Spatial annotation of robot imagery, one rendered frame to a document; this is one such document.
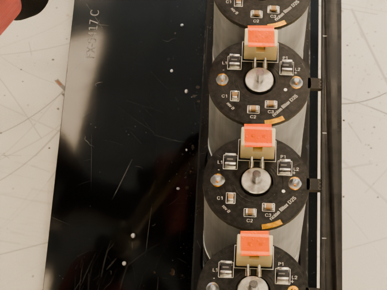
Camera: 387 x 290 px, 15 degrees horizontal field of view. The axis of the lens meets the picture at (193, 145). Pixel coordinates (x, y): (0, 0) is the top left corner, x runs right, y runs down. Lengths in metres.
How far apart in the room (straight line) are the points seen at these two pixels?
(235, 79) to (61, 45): 0.10
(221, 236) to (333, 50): 0.05
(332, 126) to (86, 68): 0.10
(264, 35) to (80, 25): 0.09
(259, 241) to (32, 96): 0.12
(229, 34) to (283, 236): 0.06
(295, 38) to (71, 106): 0.07
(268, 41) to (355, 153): 0.07
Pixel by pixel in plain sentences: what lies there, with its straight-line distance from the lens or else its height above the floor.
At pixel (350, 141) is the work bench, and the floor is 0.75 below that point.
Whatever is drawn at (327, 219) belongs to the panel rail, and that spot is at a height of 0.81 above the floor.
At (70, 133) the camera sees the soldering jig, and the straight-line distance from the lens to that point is 0.41.
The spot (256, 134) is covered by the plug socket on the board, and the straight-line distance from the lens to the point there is 0.34.
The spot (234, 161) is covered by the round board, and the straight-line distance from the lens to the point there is 0.34.
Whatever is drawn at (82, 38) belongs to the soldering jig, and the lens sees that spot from 0.43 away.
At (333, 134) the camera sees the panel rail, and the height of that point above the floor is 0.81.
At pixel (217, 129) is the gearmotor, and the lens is 0.36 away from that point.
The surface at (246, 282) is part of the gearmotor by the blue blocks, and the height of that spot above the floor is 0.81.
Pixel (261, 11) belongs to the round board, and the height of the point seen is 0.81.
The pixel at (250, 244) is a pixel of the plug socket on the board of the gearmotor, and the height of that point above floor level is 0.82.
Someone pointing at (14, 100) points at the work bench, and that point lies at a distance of 0.43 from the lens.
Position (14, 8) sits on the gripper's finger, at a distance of 0.32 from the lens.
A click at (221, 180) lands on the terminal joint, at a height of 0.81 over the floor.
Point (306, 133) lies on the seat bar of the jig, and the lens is 0.40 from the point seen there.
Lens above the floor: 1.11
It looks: 60 degrees down
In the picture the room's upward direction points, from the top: straight up
